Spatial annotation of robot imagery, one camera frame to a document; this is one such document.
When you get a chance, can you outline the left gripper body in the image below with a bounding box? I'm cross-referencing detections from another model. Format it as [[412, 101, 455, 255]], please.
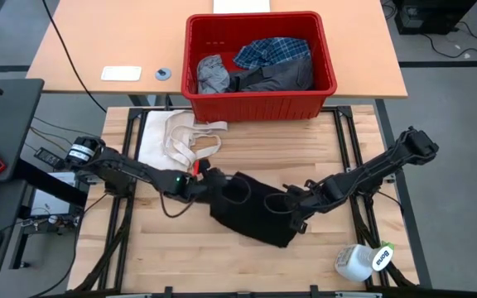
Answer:
[[196, 167, 231, 206]]

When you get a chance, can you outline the black computer tower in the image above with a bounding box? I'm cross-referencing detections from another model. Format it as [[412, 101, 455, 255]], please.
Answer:
[[393, 0, 477, 36]]

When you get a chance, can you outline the dark grey shirt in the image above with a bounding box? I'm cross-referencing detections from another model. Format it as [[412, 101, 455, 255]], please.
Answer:
[[225, 56, 316, 94]]

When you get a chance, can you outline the black aluminium rig frame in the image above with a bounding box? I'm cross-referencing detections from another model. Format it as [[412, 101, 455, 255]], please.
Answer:
[[72, 105, 420, 298]]

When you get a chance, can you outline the long black desk cable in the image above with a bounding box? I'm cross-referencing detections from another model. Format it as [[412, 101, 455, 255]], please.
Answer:
[[41, 0, 108, 113]]

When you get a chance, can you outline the cream canvas tote bag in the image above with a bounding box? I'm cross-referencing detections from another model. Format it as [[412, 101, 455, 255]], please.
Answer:
[[137, 109, 229, 173]]

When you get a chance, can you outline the small white pad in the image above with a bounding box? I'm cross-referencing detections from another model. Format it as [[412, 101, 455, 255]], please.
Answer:
[[99, 65, 143, 82]]

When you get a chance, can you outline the light grey garment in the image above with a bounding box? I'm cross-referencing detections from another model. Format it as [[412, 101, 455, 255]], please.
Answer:
[[196, 54, 231, 95]]

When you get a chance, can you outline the white box device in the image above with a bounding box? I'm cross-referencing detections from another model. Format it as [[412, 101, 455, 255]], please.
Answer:
[[26, 171, 83, 219]]

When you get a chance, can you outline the black cloth garment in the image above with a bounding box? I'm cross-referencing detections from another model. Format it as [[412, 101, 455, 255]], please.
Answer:
[[209, 171, 302, 248]]

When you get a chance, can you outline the black side desk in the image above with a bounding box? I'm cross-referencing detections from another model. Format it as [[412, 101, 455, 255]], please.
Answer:
[[0, 78, 46, 184]]

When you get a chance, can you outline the black power brick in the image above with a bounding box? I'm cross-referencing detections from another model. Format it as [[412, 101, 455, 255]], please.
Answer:
[[34, 147, 65, 170]]

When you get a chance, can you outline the low black desk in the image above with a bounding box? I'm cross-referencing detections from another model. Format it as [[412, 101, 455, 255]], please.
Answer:
[[0, 180, 28, 283]]

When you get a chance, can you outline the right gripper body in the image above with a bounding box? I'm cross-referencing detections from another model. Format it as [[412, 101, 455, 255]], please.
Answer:
[[282, 184, 320, 223]]

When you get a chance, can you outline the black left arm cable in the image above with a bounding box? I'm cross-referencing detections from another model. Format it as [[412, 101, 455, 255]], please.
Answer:
[[158, 175, 253, 219]]

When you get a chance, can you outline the white paper sheet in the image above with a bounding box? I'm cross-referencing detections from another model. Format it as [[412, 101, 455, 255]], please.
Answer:
[[212, 0, 272, 14]]

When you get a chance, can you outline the light wooden desk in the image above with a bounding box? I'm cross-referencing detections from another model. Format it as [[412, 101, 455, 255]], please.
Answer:
[[26, 0, 408, 99]]

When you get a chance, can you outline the blue plaid shirt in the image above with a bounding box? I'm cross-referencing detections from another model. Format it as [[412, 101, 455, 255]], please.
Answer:
[[233, 36, 312, 70]]

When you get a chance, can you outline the white Bona spray bottle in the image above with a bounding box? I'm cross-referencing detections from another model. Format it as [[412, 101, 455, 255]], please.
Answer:
[[334, 242, 396, 283]]

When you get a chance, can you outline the red plastic laundry bin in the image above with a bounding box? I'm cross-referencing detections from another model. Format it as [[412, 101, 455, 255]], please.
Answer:
[[181, 11, 338, 123]]

